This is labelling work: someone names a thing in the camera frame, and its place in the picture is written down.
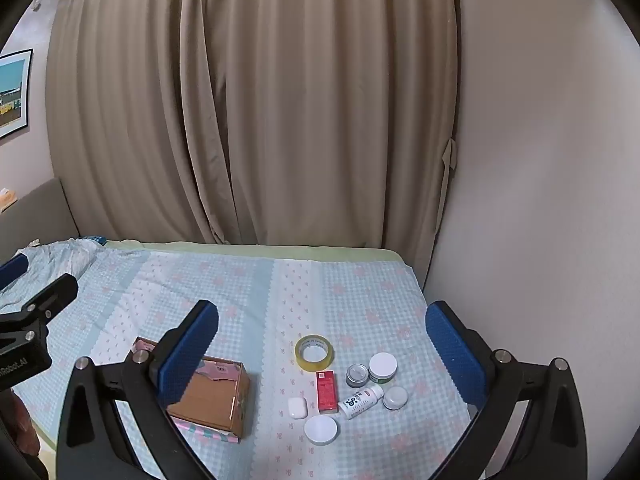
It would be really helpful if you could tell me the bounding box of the brown cardboard box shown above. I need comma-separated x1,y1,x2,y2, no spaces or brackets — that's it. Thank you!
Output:
130,336,253,444

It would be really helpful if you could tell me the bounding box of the small white-lid jar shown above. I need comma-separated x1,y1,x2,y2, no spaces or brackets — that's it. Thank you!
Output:
382,386,409,411

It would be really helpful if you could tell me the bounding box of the green white-lid jar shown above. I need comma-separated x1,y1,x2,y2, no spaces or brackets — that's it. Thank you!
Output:
368,352,398,384

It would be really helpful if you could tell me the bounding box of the white pill bottle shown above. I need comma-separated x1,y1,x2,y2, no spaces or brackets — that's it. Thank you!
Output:
338,384,384,419

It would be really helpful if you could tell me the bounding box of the silver-lid glass jar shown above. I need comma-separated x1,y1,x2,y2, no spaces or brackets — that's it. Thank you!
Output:
345,363,369,389

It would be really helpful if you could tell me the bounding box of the white earbuds case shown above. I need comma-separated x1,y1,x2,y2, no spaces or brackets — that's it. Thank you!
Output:
288,396,308,420

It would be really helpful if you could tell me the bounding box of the large white-lid jar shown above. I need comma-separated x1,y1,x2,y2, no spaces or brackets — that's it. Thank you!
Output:
304,415,338,445

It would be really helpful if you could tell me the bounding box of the red rectangular box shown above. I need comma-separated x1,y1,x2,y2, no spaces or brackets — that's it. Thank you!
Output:
316,370,338,414

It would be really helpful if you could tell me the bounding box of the yellow tape roll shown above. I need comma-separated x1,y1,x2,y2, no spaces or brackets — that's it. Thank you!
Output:
294,334,334,373

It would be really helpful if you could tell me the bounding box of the person's hand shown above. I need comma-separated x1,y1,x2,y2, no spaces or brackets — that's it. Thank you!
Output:
8,391,40,456

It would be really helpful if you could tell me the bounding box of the grey headboard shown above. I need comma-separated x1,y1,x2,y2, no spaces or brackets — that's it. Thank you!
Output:
0,178,79,263

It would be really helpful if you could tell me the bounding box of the green mattress pad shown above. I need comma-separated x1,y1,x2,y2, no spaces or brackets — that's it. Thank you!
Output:
105,240,404,263

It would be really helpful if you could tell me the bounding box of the blue checked bedspread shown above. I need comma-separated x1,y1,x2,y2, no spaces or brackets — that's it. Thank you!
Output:
1,240,471,479

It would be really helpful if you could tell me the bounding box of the beige curtain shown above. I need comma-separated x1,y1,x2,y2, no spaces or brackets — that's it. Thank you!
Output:
46,0,459,278

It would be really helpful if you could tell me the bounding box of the framed wall picture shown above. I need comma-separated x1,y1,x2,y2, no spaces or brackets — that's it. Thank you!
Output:
0,49,34,139

